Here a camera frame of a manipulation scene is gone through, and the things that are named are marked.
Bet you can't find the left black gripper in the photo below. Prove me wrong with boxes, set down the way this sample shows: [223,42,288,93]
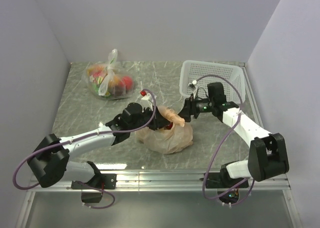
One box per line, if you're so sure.
[129,105,171,132]

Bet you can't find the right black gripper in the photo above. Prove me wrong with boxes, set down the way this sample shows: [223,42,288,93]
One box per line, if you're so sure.
[174,94,215,123]

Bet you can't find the red fake apple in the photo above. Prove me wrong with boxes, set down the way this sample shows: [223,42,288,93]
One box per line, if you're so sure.
[165,122,173,130]

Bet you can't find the beige plastic bag orange prints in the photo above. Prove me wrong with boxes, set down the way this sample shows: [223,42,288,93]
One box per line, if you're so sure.
[135,105,193,155]

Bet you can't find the white perforated plastic basket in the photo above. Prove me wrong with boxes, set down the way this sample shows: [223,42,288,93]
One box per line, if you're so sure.
[179,60,246,104]

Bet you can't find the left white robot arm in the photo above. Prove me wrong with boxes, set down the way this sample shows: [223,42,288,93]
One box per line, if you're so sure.
[27,102,170,189]

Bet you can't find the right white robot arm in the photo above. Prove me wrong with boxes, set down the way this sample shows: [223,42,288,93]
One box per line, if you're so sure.
[179,82,290,188]

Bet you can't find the clear tied bag of fruits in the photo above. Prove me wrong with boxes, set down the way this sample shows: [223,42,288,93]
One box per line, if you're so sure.
[81,49,135,101]

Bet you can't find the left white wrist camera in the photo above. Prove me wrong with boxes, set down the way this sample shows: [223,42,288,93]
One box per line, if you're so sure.
[140,90,154,111]

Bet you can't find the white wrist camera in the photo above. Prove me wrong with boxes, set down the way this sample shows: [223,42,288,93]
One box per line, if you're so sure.
[188,79,199,99]
[140,90,154,111]

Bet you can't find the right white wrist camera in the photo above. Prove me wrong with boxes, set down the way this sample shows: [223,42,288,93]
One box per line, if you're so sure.
[188,79,199,99]

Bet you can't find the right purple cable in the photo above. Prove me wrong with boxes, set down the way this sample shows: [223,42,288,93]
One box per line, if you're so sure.
[193,74,256,206]

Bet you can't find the aluminium front rail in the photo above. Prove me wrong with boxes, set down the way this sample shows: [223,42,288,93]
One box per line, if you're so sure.
[30,169,291,192]

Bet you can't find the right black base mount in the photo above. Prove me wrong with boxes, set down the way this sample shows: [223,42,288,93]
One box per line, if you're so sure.
[200,171,249,207]

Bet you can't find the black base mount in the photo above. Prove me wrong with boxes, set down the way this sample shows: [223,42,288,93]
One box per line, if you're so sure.
[70,173,117,204]
[200,171,249,207]

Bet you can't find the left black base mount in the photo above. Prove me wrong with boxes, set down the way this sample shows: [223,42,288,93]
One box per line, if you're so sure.
[70,173,117,204]

